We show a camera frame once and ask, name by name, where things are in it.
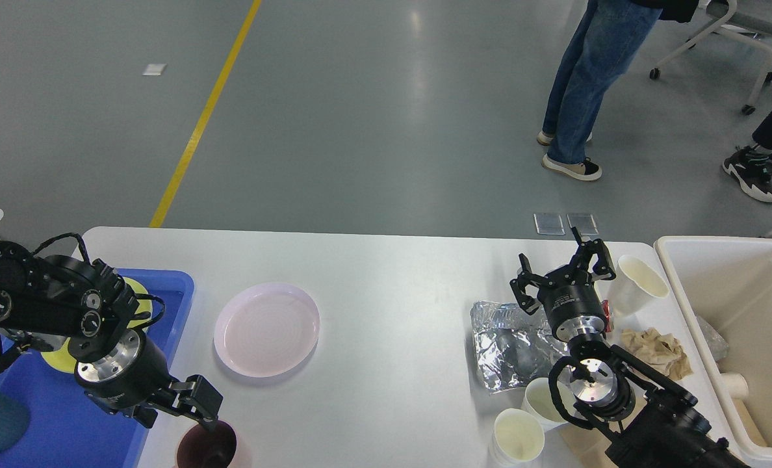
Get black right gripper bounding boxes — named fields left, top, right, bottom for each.
left=509, top=226, right=617, bottom=341

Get person in black trousers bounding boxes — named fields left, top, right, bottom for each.
left=721, top=110, right=772, bottom=203

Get clear plastic wrap in bin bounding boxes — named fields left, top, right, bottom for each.
left=695, top=316, right=730, bottom=362

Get brown paper sheet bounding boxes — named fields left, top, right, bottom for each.
left=557, top=424, right=617, bottom=467

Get white floor label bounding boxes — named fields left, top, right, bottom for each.
left=142, top=63, right=167, bottom=77

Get small red object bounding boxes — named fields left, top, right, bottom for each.
left=602, top=300, right=613, bottom=333

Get pink plate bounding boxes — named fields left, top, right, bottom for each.
left=213, top=282, right=321, bottom=378

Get pink mug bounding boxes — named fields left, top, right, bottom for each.
left=174, top=421, right=238, bottom=467

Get paper cup in bin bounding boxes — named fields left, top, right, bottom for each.
left=721, top=372, right=751, bottom=400

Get white office chair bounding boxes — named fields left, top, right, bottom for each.
left=649, top=1, right=772, bottom=116

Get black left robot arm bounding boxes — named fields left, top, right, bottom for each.
left=0, top=232, right=223, bottom=432

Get person in blue jeans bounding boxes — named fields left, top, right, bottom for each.
left=537, top=1, right=699, bottom=181

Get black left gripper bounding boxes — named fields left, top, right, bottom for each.
left=75, top=328, right=224, bottom=432

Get crumpled aluminium foil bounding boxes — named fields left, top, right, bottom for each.
left=470, top=300, right=568, bottom=394

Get white paper cup behind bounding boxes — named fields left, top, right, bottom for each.
left=521, top=377, right=568, bottom=432

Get right metal floor plate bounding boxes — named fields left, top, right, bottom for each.
left=565, top=213, right=599, bottom=236

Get left metal floor plate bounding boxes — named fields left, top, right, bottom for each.
left=534, top=213, right=565, bottom=236

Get blue plastic tray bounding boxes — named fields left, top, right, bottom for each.
left=0, top=268, right=195, bottom=467

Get tipped white paper cup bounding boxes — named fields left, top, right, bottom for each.
left=605, top=255, right=669, bottom=317

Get white paper cup front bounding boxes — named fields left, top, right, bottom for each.
left=489, top=408, right=545, bottom=467

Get yellow-green plate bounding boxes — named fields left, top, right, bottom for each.
left=40, top=278, right=153, bottom=374

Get cream plastic bin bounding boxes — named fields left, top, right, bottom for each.
left=654, top=236, right=772, bottom=462

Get crumpled brown paper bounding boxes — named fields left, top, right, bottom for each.
left=620, top=327, right=694, bottom=382

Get metal floor plate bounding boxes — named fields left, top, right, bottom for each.
left=565, top=213, right=599, bottom=236
left=534, top=213, right=565, bottom=236

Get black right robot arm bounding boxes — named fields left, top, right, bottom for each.
left=509, top=228, right=743, bottom=467

